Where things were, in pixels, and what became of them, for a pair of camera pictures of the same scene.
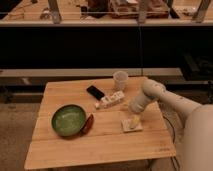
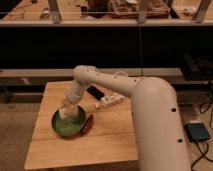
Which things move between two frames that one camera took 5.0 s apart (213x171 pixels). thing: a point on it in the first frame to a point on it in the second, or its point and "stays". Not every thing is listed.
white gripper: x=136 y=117 to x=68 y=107
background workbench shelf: x=40 y=13 stays
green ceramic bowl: x=68 y=120 stays
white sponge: x=131 y=125 to x=69 y=112
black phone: x=95 y=92 stays
